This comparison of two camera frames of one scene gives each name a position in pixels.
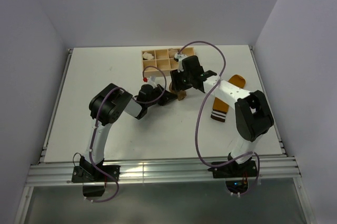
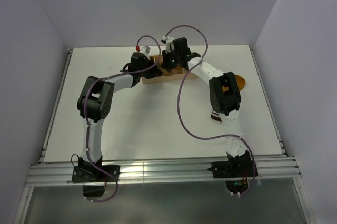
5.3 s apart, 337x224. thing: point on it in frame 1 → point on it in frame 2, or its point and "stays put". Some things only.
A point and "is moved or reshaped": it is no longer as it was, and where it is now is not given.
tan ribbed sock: [180, 94] is moved or reshaped
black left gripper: [166, 98] → [154, 72]
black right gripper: [175, 77] → [165, 64]
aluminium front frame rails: [163, 169] stays put
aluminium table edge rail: [43, 153] stays put
